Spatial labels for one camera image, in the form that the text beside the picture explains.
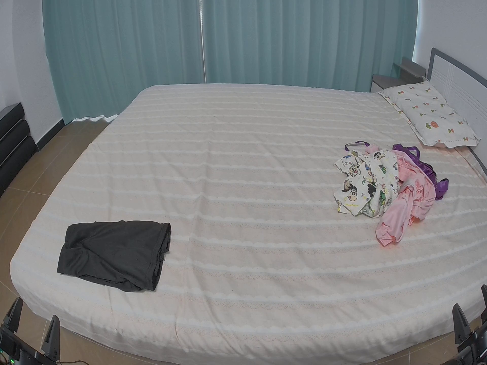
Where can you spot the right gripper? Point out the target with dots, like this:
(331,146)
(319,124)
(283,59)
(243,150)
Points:
(475,346)

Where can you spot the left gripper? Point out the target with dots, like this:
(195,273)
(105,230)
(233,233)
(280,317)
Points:
(23,356)

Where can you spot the black T-shirt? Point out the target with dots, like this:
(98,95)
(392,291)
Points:
(114,253)

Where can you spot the bed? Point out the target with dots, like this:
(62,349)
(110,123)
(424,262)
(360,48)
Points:
(228,165)

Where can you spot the pink garment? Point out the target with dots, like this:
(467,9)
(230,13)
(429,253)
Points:
(395,222)

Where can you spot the purple garment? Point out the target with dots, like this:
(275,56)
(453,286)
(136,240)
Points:
(430,171)

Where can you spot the white printed garment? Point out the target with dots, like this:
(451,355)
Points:
(365,181)

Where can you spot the black chest of drawers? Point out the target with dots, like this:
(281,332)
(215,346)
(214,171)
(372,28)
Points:
(13,146)

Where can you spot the white printed pillow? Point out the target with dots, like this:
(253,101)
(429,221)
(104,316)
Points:
(430,108)

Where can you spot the grey bedside table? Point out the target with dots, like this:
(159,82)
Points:
(380,82)

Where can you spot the blue-green curtain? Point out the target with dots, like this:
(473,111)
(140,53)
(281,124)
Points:
(121,44)
(304,32)

